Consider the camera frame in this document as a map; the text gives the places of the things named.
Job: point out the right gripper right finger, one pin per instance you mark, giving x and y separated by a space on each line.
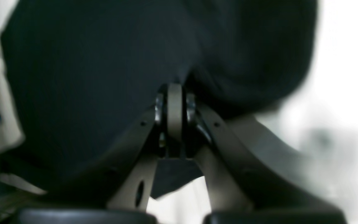
238 182

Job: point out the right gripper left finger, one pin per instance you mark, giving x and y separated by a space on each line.
158 132

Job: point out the black T-shirt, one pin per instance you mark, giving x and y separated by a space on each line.
81 71

